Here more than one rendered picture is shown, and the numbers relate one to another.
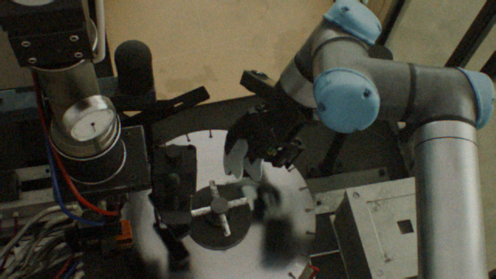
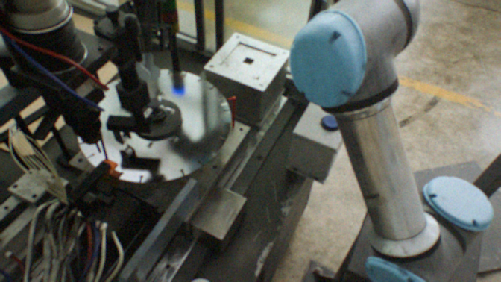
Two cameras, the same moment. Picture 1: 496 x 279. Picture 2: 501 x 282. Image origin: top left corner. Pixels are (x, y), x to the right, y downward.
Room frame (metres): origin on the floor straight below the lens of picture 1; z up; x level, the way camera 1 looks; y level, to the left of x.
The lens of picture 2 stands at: (-0.21, 0.28, 1.62)
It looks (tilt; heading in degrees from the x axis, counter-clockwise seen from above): 51 degrees down; 317
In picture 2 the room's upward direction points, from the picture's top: 3 degrees clockwise
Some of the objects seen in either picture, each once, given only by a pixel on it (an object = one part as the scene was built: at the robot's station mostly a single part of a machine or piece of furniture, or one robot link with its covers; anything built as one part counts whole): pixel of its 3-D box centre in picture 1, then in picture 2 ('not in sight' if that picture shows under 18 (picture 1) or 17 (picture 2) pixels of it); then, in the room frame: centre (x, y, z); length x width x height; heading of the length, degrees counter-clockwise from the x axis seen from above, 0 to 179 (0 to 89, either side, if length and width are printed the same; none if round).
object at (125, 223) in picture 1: (100, 237); (96, 186); (0.28, 0.21, 0.95); 0.10 x 0.03 x 0.07; 112
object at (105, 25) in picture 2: (174, 184); (125, 63); (0.30, 0.09, 1.17); 0.06 x 0.05 x 0.20; 103
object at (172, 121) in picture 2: (218, 214); (156, 115); (0.35, 0.03, 0.96); 0.11 x 0.11 x 0.03
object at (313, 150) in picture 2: not in sight; (328, 122); (0.17, -0.37, 0.82); 0.28 x 0.11 x 0.15; 112
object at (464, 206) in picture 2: not in sight; (446, 215); (-0.18, -0.29, 0.91); 0.13 x 0.12 x 0.14; 96
